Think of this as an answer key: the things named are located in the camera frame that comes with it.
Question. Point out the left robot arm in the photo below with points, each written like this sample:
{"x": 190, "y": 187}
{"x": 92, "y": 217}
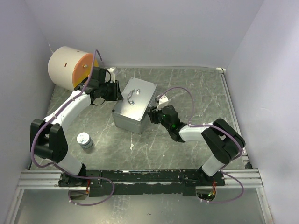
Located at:
{"x": 47, "y": 136}

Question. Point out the white round jar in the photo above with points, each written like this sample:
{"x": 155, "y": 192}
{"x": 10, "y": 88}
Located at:
{"x": 84, "y": 140}

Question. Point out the grey metal case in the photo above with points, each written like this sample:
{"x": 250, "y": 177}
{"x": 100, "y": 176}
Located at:
{"x": 131, "y": 113}

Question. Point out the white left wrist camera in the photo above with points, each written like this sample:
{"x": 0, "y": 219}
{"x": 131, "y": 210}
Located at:
{"x": 112, "y": 71}

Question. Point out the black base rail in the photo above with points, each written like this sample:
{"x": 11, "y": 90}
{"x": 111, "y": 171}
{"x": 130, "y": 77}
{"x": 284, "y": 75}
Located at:
{"x": 139, "y": 182}

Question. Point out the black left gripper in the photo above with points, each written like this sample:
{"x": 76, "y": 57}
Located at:
{"x": 117, "y": 95}

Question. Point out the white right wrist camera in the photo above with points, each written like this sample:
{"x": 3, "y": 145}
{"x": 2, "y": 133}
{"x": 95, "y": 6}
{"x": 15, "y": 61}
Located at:
{"x": 161, "y": 101}

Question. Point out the aluminium frame rail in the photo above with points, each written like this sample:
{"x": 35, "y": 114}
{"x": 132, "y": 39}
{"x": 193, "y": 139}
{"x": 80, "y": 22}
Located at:
{"x": 48, "y": 179}

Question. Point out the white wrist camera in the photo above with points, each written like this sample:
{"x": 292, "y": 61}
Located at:
{"x": 161, "y": 101}
{"x": 112, "y": 71}

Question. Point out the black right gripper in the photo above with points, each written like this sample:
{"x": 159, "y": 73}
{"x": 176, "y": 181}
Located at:
{"x": 153, "y": 113}

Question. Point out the white cylinder with orange face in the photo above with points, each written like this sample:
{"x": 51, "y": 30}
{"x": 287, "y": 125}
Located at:
{"x": 67, "y": 67}

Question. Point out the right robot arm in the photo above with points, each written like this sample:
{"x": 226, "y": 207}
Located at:
{"x": 224, "y": 142}

